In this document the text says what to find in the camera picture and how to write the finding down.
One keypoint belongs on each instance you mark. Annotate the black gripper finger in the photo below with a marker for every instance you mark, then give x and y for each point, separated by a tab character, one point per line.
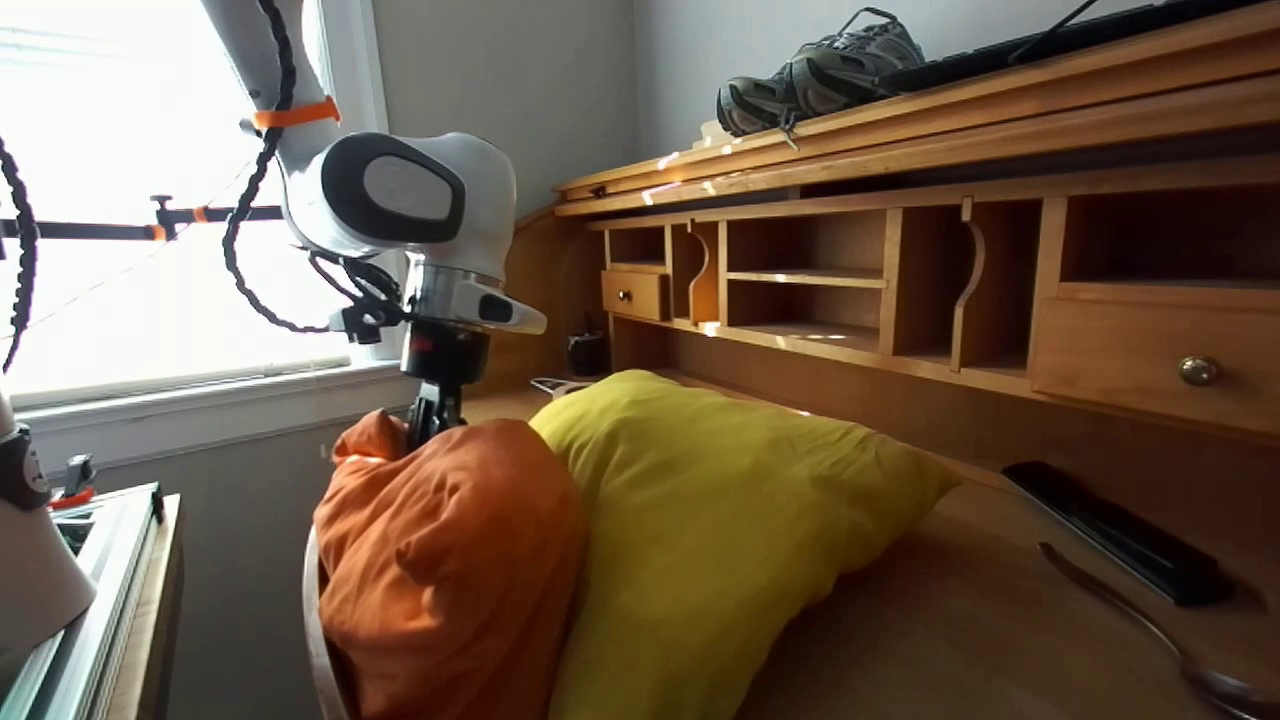
432	413

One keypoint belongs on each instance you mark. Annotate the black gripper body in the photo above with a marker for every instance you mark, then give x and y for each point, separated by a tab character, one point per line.
446	350

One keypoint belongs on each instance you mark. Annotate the orange cloth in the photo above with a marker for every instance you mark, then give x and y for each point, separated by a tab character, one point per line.
453	573

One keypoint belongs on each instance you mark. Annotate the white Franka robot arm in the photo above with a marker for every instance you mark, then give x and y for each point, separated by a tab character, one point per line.
465	187

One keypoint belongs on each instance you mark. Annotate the black round cup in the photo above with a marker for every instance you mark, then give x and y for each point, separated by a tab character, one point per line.
589	358

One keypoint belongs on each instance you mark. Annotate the wooden desk drawer with knob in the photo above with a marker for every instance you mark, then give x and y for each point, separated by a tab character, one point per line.
632	297
1120	352

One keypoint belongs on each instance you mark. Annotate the yellow cloth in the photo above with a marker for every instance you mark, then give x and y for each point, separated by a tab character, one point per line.
732	532

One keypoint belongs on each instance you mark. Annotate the small black red clamp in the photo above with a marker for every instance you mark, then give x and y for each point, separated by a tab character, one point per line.
73	482

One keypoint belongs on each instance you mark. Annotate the bright window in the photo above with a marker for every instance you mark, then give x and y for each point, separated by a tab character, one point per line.
122	107

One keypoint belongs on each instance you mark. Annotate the blue grey sneaker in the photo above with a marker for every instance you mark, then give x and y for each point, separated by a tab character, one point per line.
775	101
867	52

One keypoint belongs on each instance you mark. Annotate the white rounded housing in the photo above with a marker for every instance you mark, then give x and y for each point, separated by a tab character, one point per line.
33	562

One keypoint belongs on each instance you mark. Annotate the wooden roll-top desk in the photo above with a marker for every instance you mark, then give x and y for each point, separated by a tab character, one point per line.
935	401

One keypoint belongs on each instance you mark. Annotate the black remote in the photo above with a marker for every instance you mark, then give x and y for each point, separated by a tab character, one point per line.
1120	532

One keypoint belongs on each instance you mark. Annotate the metal spoon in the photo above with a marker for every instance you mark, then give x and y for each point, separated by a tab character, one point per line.
1233	691

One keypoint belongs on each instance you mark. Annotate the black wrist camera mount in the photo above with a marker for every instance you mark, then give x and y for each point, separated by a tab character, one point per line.
364	322

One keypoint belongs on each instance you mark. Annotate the grey metal rail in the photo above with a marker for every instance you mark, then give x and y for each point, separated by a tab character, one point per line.
122	602

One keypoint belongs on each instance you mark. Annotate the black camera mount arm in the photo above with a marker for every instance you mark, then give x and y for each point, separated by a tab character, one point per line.
93	228

